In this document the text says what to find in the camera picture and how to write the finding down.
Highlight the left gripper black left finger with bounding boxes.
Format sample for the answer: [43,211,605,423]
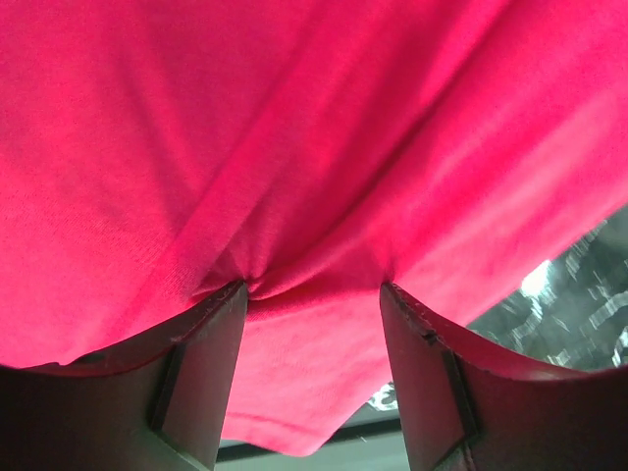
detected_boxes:
[1,282,247,470]

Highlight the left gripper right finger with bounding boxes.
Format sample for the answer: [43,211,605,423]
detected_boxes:
[380,284,627,470]

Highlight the crimson t shirt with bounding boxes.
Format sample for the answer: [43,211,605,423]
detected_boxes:
[1,1,627,456]

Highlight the black marble pattern mat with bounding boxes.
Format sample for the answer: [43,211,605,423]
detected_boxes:
[468,209,627,371]

